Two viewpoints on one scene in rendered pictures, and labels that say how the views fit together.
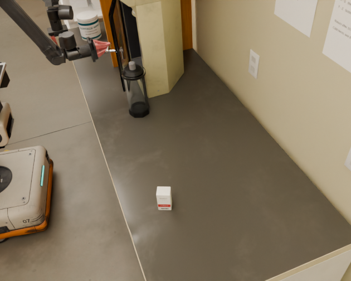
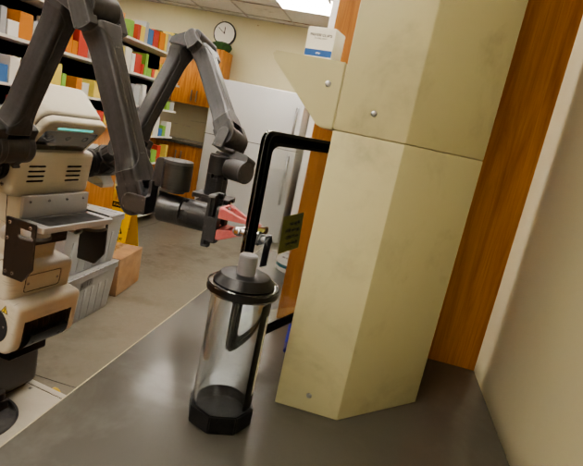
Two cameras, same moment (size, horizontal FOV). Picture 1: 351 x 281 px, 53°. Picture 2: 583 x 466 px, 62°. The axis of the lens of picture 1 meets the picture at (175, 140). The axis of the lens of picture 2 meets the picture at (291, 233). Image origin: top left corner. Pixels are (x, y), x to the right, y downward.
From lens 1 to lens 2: 98 cm
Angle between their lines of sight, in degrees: 39
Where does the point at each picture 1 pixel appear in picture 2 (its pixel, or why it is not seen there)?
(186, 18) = (481, 291)
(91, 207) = not seen: outside the picture
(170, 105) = (308, 451)
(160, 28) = (376, 219)
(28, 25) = (115, 107)
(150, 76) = (303, 341)
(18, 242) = not seen: outside the picture
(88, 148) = not seen: outside the picture
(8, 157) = (41, 398)
